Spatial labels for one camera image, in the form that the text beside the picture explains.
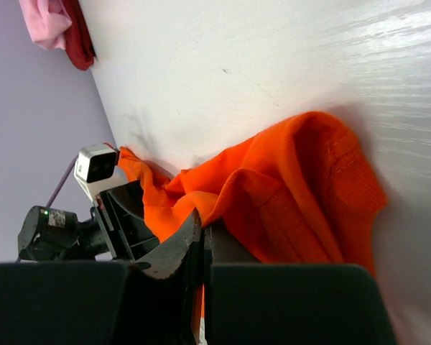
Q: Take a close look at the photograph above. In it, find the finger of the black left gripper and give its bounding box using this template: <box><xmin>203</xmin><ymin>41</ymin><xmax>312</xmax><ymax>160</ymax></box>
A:
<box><xmin>106</xmin><ymin>180</ymin><xmax>159</xmax><ymax>261</ymax></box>

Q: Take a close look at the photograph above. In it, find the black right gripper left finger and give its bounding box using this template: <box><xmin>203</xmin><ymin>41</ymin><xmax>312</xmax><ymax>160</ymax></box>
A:
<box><xmin>0</xmin><ymin>213</ymin><xmax>203</xmax><ymax>344</ymax></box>

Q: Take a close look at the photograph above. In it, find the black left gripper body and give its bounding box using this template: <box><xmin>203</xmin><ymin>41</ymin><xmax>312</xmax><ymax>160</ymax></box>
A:
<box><xmin>17</xmin><ymin>193</ymin><xmax>137</xmax><ymax>262</ymax></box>

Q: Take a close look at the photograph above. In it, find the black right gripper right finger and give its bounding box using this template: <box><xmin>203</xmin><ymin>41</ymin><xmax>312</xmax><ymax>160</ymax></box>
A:
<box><xmin>204</xmin><ymin>221</ymin><xmax>397</xmax><ymax>344</ymax></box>

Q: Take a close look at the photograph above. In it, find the orange t shirt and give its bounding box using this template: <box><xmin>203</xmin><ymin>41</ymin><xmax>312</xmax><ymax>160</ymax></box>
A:
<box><xmin>116</xmin><ymin>110</ymin><xmax>389</xmax><ymax>324</ymax></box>

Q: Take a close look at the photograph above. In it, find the dark red folded t shirt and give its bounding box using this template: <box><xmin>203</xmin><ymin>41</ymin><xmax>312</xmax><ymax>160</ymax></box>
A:
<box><xmin>62</xmin><ymin>0</ymin><xmax>96</xmax><ymax>71</ymax></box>

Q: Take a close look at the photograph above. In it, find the pink folded t shirt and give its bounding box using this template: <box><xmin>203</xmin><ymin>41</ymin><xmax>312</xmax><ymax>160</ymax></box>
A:
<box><xmin>19</xmin><ymin>0</ymin><xmax>72</xmax><ymax>50</ymax></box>

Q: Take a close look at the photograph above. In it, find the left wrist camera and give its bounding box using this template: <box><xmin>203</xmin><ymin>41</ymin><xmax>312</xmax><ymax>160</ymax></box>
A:
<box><xmin>74</xmin><ymin>144</ymin><xmax>125</xmax><ymax>205</ymax></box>

